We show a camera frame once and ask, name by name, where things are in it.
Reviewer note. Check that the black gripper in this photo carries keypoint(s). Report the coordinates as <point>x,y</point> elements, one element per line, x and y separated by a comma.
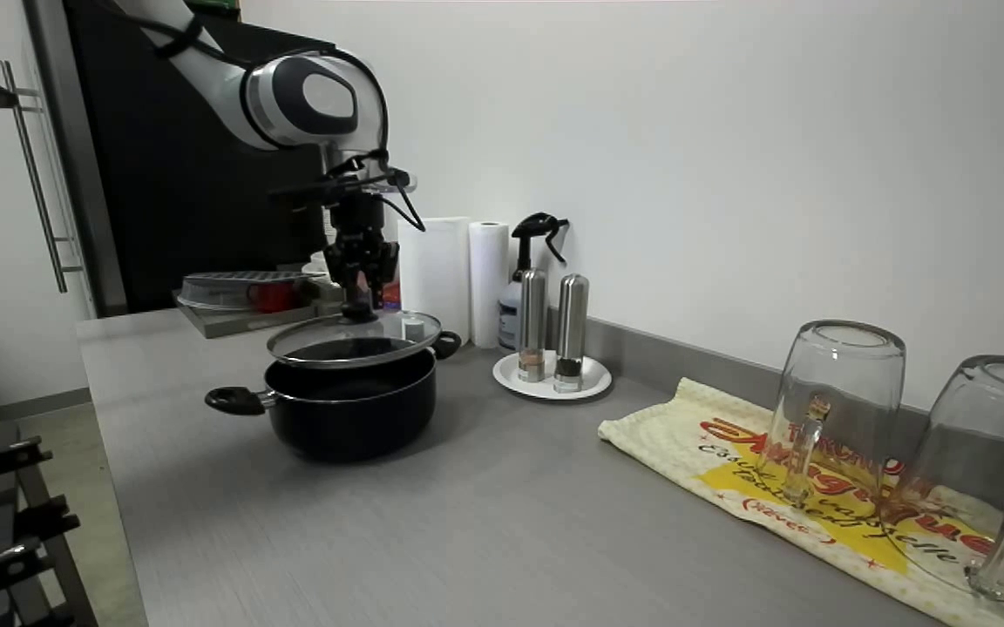
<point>360,237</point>

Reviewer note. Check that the glass lid with black knob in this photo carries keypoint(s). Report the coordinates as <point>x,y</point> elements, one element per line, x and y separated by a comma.
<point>345,341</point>

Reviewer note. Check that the narrow white paper towel roll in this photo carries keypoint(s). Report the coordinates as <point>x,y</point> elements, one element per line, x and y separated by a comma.
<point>490,283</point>

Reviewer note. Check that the dark cabinet panel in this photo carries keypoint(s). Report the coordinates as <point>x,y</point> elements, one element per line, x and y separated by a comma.
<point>165,196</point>

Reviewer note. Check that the white round plate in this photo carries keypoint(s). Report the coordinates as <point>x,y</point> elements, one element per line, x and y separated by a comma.
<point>592,380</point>

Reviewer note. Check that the grey tray with red item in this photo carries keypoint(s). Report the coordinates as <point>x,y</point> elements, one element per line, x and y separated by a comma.
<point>227,298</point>

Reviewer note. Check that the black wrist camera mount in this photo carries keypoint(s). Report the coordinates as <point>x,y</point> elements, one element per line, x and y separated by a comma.
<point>339,178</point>

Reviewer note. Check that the black cooking pot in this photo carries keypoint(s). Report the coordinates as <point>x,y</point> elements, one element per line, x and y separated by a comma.
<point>350,413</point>

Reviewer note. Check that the upturned clear drinking glass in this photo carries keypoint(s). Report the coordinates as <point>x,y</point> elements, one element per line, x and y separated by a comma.
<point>990,428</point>
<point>839,396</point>

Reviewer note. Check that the steel grinder mill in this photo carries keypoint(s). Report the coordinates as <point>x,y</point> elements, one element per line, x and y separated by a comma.
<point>574,326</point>
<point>532,319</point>

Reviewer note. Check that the wide white paper towel roll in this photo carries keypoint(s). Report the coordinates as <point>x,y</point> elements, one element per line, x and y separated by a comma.
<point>437,272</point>

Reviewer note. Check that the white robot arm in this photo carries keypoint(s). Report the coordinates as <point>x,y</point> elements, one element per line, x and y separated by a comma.
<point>294,97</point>

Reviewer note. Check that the spray bottle with black trigger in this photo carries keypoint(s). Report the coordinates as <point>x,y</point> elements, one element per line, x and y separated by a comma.
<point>514,301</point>

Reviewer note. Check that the cream printed kitchen towel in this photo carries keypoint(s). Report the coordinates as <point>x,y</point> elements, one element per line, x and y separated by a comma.
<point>748,463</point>

